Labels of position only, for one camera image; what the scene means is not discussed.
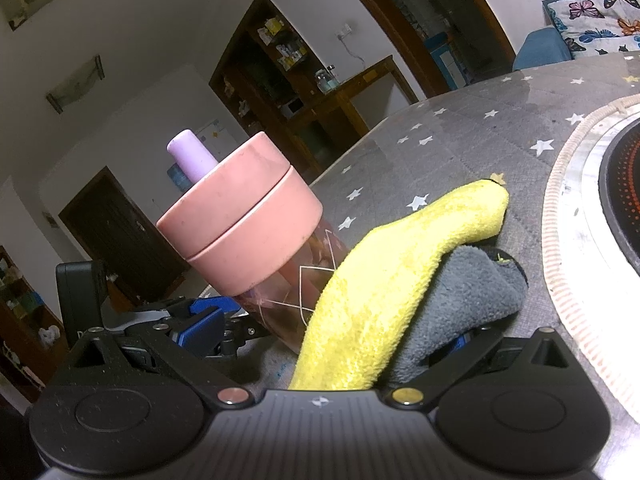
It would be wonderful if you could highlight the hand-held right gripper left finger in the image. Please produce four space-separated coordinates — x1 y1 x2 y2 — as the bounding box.
75 307 253 408

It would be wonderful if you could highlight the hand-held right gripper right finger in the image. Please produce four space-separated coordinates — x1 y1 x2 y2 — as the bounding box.
385 327 571 408

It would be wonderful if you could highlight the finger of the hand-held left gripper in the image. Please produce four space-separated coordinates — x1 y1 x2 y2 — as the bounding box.
212 310 263 358
137 296 236 323

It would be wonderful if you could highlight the pink water bottle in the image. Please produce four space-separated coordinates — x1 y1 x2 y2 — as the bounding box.
156 130 361 353

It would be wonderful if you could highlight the yellow grey cleaning cloth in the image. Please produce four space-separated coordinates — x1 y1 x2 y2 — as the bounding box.
289 172 528 391

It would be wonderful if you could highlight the wooden display cabinet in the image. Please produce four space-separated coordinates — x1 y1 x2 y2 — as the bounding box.
0 245 68 401

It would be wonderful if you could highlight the dark wooden door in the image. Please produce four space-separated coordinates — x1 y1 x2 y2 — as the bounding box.
59 166 188 306

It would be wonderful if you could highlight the glass ceiling lamp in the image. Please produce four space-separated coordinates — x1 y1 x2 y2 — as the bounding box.
47 55 106 113

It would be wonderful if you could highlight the round built-in induction cooker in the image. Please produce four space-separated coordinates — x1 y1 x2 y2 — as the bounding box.
542 92 640 411

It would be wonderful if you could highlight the grey star-print table cover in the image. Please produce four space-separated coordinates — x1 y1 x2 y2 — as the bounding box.
197 50 640 436

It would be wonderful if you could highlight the dark wooden shelf cabinet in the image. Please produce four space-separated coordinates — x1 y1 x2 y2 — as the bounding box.
209 0 326 171

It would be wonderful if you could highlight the brown wooden table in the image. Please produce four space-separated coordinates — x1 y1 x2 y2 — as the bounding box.
287 55 421 176

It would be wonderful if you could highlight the blue white cart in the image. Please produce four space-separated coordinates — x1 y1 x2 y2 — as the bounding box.
425 32 466 93

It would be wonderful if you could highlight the blue sofa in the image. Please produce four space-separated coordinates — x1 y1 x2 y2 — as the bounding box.
512 0 640 72

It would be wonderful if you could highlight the butterfly print pillow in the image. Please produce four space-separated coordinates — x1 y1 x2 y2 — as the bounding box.
547 0 640 58

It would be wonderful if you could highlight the brown wooden door frame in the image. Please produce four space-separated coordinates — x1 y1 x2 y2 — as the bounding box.
327 0 516 106

